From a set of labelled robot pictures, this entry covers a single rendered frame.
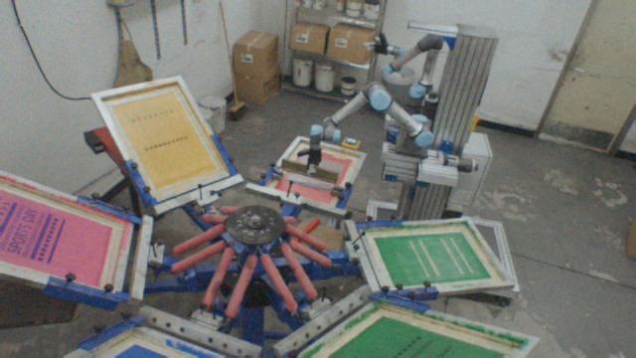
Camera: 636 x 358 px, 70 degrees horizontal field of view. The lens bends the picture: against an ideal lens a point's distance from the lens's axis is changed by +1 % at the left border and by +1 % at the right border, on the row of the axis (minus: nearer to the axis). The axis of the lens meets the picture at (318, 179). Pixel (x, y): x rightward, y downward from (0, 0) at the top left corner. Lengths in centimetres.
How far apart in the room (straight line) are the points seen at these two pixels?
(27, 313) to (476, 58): 288
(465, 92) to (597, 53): 351
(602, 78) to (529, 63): 88
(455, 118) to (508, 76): 323
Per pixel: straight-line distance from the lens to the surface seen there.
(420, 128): 301
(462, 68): 321
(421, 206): 374
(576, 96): 677
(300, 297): 237
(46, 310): 264
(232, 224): 234
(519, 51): 642
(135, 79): 457
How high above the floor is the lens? 286
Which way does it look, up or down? 35 degrees down
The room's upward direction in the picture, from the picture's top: 7 degrees clockwise
